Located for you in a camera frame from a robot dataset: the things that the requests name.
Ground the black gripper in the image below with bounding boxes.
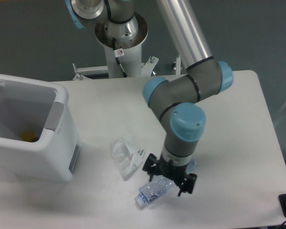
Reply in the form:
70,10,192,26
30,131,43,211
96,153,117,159
143,154,197,197

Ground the clear plastic bottle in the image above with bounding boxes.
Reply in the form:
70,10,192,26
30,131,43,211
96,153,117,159
134,158,197,208

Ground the clear plastic wrapper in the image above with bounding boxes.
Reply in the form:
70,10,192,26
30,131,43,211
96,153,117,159
110,135,146,181

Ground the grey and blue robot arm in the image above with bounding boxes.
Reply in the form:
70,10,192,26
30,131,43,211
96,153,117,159
66,0,234,193

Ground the white trash can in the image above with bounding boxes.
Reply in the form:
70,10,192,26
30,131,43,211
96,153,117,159
0,74,82,182

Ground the yellow trash in bin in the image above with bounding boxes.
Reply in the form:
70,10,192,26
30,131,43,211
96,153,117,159
20,131,39,143

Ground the white bracket with bolt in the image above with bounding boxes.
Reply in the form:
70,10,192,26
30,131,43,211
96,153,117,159
172,55,182,75

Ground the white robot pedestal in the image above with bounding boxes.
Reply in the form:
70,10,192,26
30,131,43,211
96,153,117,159
72,12,160,81

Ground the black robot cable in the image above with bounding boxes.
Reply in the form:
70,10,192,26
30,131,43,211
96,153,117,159
112,37,129,78

